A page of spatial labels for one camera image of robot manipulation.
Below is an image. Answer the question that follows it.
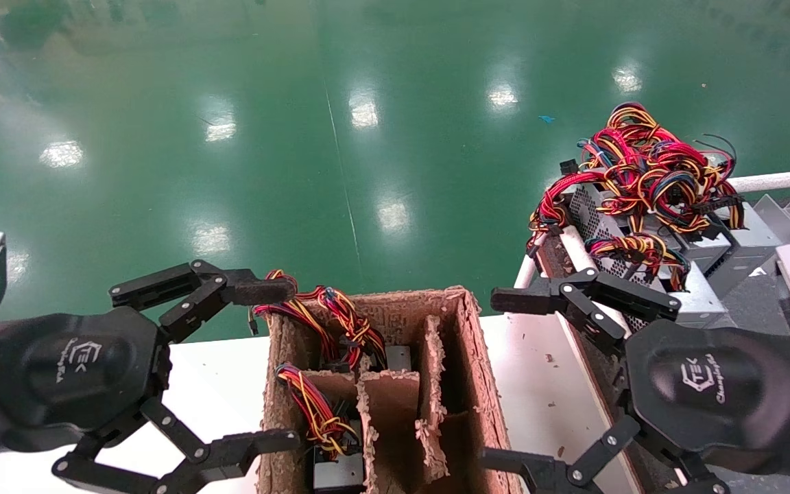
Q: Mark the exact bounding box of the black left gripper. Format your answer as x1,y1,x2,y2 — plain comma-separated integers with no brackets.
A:
0,307,301,494

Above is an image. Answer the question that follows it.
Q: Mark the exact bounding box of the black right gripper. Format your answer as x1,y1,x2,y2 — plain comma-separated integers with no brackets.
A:
481,268,790,494

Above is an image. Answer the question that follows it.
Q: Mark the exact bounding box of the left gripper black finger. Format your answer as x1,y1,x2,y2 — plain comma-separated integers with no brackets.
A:
109,259,298,344

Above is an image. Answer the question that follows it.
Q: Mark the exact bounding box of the power supply with coloured cables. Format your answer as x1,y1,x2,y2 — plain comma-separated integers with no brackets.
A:
275,362,366,493
250,270,411,375
584,233,735,335

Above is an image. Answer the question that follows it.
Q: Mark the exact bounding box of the brown cardboard divider box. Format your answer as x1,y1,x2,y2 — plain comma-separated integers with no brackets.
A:
258,285,523,494

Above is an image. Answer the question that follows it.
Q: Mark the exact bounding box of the white rack leg pipe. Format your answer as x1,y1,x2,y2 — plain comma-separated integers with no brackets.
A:
513,252,538,290

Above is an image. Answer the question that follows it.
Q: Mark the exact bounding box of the white slanted rack pipe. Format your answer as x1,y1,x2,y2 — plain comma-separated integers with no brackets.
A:
560,225,632,337

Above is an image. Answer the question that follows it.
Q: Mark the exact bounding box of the grey power supply mesh side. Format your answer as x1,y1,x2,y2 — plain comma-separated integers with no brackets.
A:
566,182,643,242

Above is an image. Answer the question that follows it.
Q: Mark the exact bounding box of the grey metal power supply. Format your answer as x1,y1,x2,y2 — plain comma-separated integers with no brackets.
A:
710,202,783,299
673,230,735,277

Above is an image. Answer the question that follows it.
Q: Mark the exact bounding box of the tangled coloured cable bundle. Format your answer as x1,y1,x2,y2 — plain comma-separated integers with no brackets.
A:
527,102,745,251

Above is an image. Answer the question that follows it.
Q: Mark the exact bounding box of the white horizontal rail pipe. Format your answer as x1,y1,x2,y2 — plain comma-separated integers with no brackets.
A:
730,167,790,194

